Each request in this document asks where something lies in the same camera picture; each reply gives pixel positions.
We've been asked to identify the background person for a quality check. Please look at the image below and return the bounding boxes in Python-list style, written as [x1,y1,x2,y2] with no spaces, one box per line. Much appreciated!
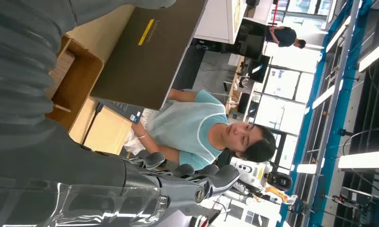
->
[266,26,307,50]

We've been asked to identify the grey laptop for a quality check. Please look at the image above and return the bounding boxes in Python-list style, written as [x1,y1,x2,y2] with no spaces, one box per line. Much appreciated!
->
[90,0,208,125]

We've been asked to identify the brown divided organizer box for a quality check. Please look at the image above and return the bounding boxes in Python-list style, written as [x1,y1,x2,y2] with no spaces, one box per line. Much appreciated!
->
[45,35,104,131]

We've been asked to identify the wooden workbench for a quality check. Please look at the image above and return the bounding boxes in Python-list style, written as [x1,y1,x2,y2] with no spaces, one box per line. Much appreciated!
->
[225,56,251,115]

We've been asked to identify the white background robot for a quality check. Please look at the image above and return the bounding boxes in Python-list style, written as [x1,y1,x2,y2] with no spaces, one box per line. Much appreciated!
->
[224,156,298,206]

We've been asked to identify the white counter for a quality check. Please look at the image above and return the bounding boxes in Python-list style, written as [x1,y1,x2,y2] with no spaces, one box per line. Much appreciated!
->
[194,0,248,44]

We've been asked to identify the black monitor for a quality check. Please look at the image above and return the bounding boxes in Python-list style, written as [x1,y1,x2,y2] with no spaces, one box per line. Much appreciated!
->
[248,54,271,84]

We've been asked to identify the dark cabinet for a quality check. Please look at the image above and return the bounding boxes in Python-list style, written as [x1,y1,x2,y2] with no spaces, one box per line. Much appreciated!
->
[233,18,268,61]

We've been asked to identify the black hub cable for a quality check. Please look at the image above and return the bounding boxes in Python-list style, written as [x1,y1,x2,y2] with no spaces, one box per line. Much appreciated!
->
[81,103,104,145]

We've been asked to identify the blue overhead gantry frame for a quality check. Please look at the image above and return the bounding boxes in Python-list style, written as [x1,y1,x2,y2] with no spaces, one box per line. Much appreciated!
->
[277,0,373,227]

